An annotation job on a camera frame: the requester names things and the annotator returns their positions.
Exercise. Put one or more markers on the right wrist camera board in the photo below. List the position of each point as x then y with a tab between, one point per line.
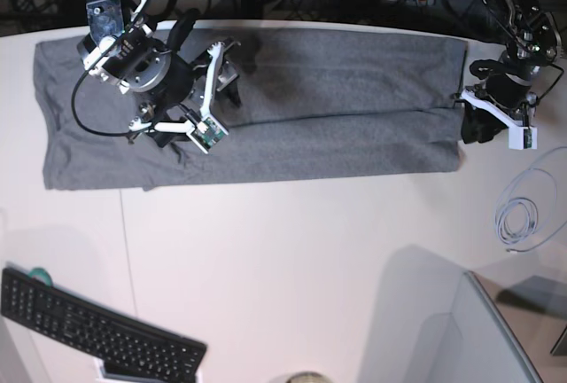
208	132

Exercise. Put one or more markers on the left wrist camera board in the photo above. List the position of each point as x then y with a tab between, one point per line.
522	138

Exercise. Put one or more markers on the round tan lid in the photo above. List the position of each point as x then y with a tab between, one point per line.
308	377

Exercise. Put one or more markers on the black keyboard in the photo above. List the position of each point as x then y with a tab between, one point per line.
145	350

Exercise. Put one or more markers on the green tape roll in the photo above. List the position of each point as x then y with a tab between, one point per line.
41	275

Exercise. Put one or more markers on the grey t-shirt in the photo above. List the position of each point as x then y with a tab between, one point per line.
315	104

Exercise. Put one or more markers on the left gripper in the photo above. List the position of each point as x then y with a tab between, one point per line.
505	84

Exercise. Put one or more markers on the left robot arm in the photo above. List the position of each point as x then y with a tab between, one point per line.
529	34

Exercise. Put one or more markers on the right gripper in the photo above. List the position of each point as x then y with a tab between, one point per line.
173	95

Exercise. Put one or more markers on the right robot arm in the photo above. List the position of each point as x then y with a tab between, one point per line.
119	36

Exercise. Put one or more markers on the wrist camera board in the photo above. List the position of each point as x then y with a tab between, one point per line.
208	132
522	138

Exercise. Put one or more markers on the grey monitor edge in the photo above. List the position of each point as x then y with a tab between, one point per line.
491	351

